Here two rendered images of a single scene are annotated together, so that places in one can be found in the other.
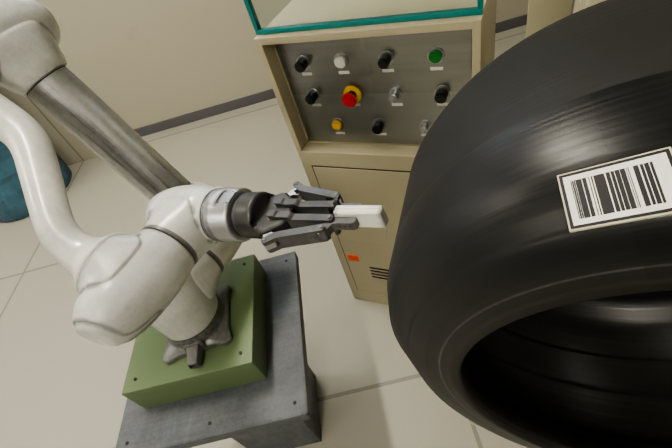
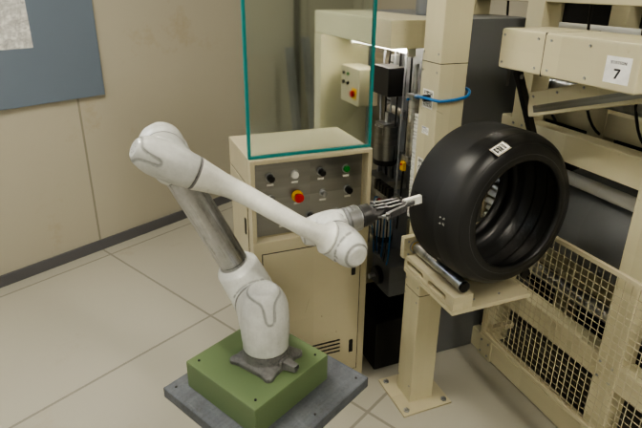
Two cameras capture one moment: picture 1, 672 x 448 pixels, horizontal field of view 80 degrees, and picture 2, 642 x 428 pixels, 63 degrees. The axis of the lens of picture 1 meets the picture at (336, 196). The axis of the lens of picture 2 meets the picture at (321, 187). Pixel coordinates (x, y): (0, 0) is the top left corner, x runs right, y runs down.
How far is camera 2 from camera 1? 1.58 m
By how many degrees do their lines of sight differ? 50
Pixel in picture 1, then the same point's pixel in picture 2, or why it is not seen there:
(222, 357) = (306, 361)
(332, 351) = not seen: outside the picture
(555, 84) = (471, 139)
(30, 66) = not seen: hidden behind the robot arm
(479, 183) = (472, 158)
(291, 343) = not seen: hidden behind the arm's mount
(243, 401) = (324, 394)
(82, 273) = (339, 231)
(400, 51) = (329, 167)
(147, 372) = (260, 393)
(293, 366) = (336, 366)
